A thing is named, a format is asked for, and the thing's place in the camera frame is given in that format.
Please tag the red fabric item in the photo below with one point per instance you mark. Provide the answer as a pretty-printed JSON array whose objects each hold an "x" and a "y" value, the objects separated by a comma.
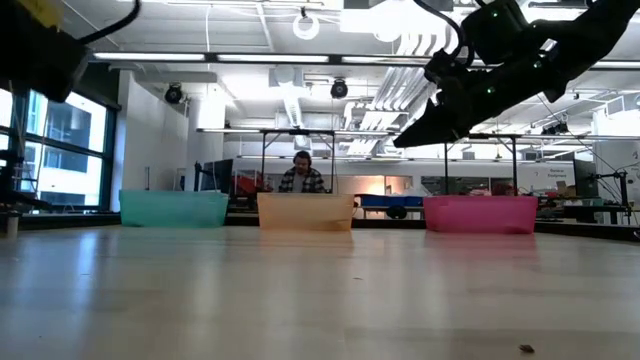
[{"x": 245, "y": 185}]

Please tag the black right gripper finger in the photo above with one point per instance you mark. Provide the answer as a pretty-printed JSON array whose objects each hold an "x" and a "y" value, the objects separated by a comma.
[
  {"x": 445, "y": 132},
  {"x": 440, "y": 115}
]

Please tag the overhead light bar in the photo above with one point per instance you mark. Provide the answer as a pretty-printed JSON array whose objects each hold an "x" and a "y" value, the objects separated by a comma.
[{"x": 270, "y": 58}]

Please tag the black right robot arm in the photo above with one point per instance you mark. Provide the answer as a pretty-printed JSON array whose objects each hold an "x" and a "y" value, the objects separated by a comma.
[{"x": 600, "y": 30}]

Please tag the small white post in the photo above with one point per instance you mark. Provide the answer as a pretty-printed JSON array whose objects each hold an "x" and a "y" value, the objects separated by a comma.
[{"x": 12, "y": 225}]

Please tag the tall dark monitor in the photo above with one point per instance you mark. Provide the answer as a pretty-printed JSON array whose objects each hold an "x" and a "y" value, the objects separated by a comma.
[{"x": 585, "y": 177}]

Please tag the black table edge rail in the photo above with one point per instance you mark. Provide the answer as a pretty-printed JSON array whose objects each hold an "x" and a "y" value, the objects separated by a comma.
[{"x": 390, "y": 223}]

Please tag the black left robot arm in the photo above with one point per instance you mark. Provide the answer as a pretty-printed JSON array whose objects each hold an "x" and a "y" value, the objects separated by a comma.
[{"x": 35, "y": 55}]

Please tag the teal plastic bin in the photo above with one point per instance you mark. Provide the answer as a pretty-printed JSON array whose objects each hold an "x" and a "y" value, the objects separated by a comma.
[{"x": 172, "y": 209}]

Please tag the blue storage bins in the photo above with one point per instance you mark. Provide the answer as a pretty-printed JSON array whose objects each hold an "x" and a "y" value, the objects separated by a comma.
[{"x": 390, "y": 201}]

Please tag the person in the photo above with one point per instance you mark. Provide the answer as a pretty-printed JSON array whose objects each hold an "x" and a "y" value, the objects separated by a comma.
[{"x": 301, "y": 175}]

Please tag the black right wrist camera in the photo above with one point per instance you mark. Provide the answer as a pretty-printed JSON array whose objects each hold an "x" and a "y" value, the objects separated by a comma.
[{"x": 445, "y": 70}]

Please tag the black round object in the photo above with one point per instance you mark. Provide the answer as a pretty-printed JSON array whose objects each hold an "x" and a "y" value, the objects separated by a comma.
[{"x": 396, "y": 212}]

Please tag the orange plastic bin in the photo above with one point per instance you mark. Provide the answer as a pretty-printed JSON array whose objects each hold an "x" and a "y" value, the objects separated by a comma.
[{"x": 305, "y": 211}]

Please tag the large black-framed window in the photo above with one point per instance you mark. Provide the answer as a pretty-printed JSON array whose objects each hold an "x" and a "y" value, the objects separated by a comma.
[{"x": 65, "y": 140}]

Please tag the pink plastic bin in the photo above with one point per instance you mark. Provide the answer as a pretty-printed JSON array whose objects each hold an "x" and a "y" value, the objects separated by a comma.
[{"x": 480, "y": 215}]

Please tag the dark monitor on stand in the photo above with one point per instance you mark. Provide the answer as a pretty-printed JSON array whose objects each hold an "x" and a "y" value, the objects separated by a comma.
[{"x": 217, "y": 176}]

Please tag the black ceiling spotlight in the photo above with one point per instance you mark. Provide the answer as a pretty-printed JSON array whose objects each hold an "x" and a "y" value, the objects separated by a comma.
[
  {"x": 173, "y": 95},
  {"x": 339, "y": 90}
]

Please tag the small dark crumb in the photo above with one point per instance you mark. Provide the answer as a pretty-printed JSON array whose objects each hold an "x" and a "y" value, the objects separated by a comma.
[{"x": 526, "y": 348}]

